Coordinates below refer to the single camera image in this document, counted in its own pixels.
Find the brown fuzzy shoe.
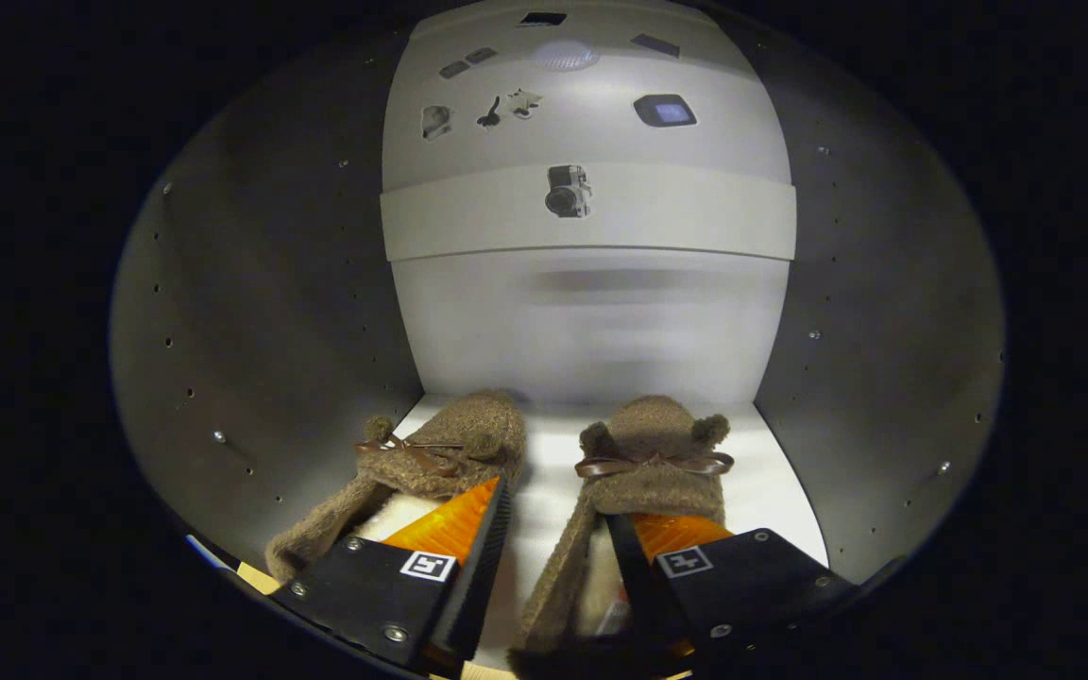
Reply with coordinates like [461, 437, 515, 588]
[265, 389, 528, 582]
[506, 395, 736, 680]

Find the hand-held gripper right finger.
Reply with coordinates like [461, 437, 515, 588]
[605, 513, 861, 680]

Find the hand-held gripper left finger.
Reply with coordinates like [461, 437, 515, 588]
[270, 475, 515, 673]

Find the dark grey shoe cabinet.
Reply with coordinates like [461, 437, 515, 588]
[110, 0, 1008, 673]

